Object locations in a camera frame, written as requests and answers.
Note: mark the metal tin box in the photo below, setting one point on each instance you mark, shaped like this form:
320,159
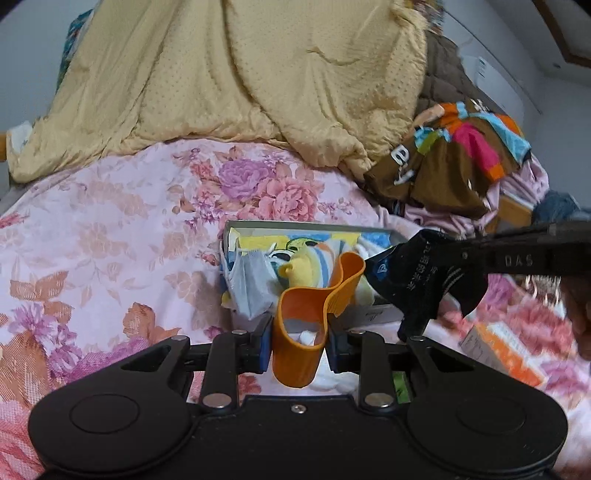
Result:
369,316

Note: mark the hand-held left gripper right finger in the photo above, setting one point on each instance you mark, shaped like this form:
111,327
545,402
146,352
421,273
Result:
336,348

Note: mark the orange silicone cup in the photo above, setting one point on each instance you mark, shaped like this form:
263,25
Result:
300,318

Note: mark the blue jeans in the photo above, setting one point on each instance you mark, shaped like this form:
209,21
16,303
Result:
556,205

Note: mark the blue face mask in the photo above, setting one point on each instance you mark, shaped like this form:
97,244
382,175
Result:
251,286

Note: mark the wooden bed frame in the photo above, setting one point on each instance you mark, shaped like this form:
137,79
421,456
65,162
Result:
512,210

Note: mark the person's right hand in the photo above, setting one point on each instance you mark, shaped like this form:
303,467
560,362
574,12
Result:
577,314

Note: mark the orange medicine box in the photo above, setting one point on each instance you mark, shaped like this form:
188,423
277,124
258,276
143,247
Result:
503,355

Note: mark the brown colourful garment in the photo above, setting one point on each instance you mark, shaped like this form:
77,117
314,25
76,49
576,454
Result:
443,170

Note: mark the brown quilt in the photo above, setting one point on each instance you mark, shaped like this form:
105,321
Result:
443,74

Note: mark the black printed bag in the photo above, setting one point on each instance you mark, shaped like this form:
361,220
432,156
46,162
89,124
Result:
415,277

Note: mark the white air conditioner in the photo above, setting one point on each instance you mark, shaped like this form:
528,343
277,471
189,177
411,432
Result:
494,78

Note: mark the yellow blanket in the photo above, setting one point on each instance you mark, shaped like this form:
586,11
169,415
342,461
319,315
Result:
231,69

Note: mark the pink garment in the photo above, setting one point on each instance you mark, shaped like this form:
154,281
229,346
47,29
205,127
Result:
517,182

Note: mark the pink floral bedsheet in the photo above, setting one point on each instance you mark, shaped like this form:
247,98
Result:
115,240

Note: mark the teal patterned cloth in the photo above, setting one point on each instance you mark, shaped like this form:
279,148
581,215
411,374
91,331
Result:
74,41

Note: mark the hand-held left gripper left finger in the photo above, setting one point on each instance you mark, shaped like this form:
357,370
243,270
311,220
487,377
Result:
264,344

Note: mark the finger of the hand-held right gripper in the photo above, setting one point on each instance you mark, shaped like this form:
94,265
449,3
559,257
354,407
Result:
517,261

